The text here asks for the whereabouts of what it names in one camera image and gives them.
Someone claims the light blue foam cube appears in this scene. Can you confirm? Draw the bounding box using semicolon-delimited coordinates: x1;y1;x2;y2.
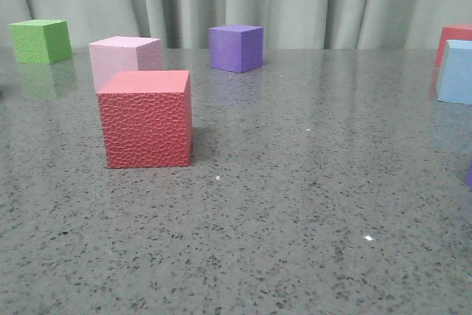
436;39;471;105

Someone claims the purple foam cube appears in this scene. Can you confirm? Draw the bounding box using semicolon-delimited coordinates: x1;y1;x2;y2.
209;24;264;73

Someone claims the red textured foam cube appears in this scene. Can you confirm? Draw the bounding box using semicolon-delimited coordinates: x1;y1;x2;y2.
97;70;192;168

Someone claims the pink foam cube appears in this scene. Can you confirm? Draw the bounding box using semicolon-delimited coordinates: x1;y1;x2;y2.
88;36;163;91

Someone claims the grey-green curtain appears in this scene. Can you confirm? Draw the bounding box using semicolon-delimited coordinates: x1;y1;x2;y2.
1;0;471;49

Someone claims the green foam cube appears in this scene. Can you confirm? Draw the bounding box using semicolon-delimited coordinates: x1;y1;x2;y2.
9;19;72;63

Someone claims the purple cube at right edge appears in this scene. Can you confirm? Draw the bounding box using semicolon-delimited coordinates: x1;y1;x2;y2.
465;163;472;187

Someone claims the red foam cube far right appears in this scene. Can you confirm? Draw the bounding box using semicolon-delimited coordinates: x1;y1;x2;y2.
435;24;472;66

